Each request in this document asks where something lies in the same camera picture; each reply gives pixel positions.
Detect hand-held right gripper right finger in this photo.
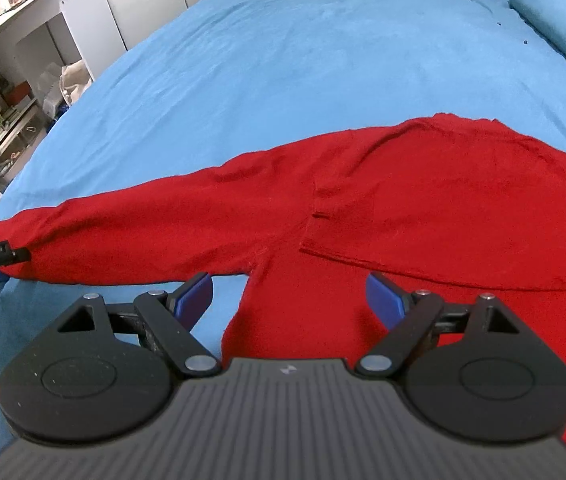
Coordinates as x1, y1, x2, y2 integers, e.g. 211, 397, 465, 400
355, 272, 522, 377

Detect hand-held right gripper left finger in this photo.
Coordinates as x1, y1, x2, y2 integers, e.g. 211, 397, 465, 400
57, 273, 217, 379

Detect red sweater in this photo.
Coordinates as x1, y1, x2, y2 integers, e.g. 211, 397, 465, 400
0, 113, 566, 467

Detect red box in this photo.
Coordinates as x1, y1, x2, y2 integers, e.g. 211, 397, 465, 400
2, 82, 33, 106

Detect white plastic bag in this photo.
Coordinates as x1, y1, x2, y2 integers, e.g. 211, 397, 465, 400
59, 59, 95, 107

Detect white shelf unit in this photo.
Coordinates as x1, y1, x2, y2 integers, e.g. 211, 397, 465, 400
0, 0, 128, 195

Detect blue bed sheet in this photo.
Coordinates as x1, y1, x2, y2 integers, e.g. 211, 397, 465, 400
0, 0, 566, 461

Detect white wardrobe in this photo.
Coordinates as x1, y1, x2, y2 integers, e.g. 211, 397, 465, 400
97, 0, 225, 53

